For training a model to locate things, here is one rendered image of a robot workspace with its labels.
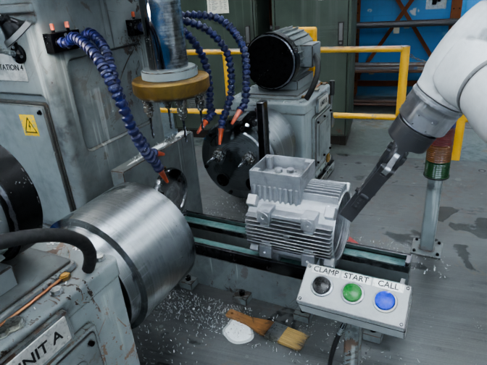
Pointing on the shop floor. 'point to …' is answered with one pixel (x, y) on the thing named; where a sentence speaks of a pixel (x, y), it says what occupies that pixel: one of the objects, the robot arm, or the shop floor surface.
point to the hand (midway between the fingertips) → (355, 204)
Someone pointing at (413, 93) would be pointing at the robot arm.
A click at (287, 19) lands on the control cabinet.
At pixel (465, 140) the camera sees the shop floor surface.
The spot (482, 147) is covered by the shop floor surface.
